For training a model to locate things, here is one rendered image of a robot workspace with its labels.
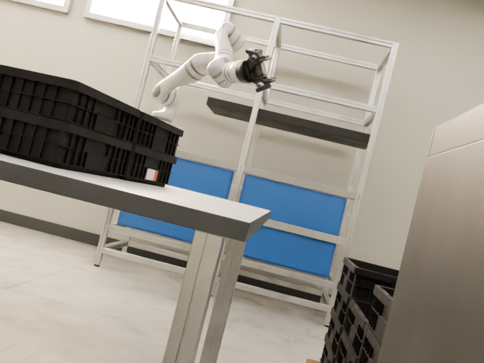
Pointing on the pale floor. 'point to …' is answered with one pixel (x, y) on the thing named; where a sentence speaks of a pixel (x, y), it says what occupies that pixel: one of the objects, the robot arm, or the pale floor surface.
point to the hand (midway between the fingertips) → (269, 68)
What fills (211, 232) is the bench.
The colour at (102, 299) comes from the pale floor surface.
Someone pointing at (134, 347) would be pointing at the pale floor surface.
